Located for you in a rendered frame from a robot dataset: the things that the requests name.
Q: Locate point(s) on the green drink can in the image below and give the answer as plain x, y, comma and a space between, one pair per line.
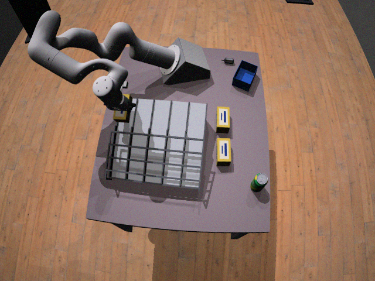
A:
259, 182

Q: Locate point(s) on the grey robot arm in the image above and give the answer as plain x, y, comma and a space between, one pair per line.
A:
44, 49

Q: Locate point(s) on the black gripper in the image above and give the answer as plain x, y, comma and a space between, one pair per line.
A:
125, 105

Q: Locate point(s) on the yellow carton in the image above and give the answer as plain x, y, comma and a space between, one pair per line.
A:
223, 120
223, 152
122, 116

